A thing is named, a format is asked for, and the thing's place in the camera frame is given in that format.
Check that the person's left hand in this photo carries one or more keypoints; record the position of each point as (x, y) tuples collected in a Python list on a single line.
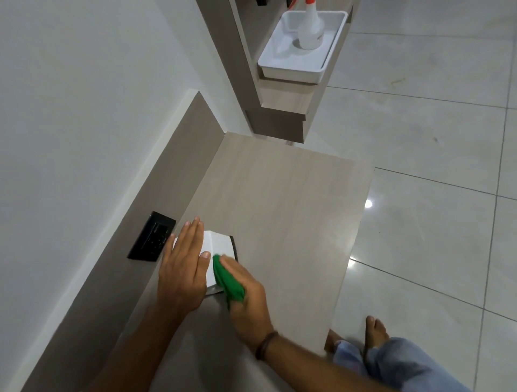
[(181, 274)]

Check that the person's right hand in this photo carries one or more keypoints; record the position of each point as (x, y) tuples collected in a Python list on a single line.
[(252, 315)]

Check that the green cleaning cloth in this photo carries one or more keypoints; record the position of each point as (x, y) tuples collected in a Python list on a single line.
[(228, 282)]

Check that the white box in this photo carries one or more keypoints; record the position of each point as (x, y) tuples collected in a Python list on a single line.
[(220, 244)]

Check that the person's left forearm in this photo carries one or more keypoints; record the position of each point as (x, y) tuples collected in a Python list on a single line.
[(137, 351)]

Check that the person's right forearm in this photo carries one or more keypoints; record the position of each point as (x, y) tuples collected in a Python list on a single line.
[(315, 367)]

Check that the person's left foot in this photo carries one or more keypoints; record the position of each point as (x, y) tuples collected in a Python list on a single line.
[(333, 341)]

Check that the person's foot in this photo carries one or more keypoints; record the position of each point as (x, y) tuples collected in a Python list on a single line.
[(375, 331), (333, 341)]

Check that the person's right foot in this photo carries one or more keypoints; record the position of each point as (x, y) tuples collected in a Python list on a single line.
[(375, 331)]

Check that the blue jeans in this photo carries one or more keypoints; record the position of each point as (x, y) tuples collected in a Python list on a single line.
[(404, 367)]

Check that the wooden shelf unit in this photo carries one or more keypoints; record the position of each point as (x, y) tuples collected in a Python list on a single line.
[(282, 97)]

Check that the white plastic tray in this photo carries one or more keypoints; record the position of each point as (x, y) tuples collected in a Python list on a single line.
[(282, 60)]

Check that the clear spray bottle yellow nozzle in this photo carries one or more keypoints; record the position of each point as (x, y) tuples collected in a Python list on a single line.
[(311, 32)]

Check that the black wall socket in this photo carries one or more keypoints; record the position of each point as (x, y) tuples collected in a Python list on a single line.
[(151, 238)]

